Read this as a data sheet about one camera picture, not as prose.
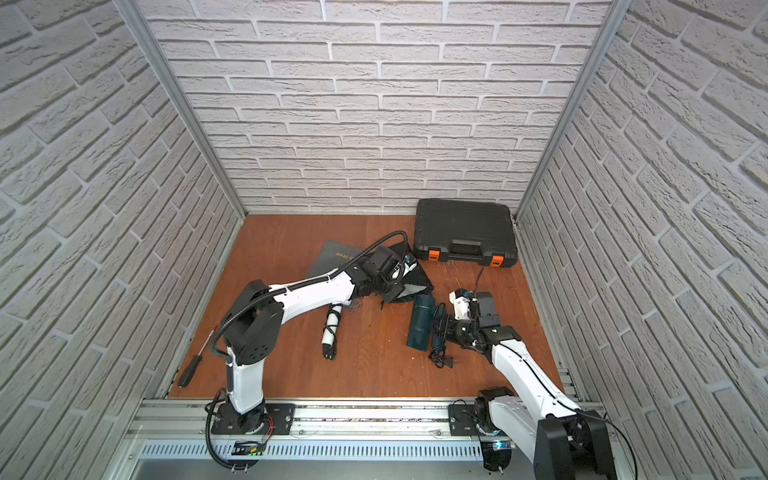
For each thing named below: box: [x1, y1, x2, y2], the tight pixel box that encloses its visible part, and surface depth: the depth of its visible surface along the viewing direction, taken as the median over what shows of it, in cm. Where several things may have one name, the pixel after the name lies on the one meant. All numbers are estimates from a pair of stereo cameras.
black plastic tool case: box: [413, 198, 518, 268], surface depth 108 cm
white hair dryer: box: [322, 303, 343, 361], surface depth 87 cm
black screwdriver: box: [178, 330, 214, 389], surface depth 83 cm
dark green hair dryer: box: [406, 294, 454, 369], surface depth 85 cm
